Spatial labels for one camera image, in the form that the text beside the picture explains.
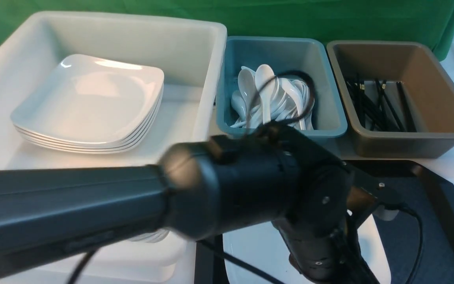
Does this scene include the large white plastic tub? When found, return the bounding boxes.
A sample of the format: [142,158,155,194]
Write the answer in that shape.
[0,11,228,283]

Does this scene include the green backdrop cloth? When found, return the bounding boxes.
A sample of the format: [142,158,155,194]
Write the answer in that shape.
[0,0,454,60]

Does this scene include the stack of white bowls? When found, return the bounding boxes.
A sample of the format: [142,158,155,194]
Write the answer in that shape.
[128,229,169,244]

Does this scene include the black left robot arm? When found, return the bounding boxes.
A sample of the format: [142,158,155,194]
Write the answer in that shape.
[0,121,402,284]

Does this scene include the brown plastic bin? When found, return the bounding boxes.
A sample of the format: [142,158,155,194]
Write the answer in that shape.
[326,40,454,158]

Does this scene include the stack of white plates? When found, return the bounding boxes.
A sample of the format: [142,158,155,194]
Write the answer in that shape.
[10,54,165,153]

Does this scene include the large white square plate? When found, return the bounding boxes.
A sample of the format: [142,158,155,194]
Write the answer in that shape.
[222,216,391,284]

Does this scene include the teal plastic bin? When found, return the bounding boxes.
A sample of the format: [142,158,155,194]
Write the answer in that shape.
[216,36,348,144]

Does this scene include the pile of white spoons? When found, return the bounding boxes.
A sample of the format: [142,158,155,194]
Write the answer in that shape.
[230,66,315,131]

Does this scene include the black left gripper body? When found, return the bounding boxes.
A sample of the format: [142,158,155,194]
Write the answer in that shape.
[272,162,402,284]

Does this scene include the black chopsticks in bin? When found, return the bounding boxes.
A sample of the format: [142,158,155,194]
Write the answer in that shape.
[345,76,417,133]

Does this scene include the white spoon upright in bin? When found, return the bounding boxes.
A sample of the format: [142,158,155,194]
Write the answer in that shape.
[255,64,275,124]

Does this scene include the black serving tray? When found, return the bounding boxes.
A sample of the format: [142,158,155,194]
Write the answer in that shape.
[210,160,454,284]

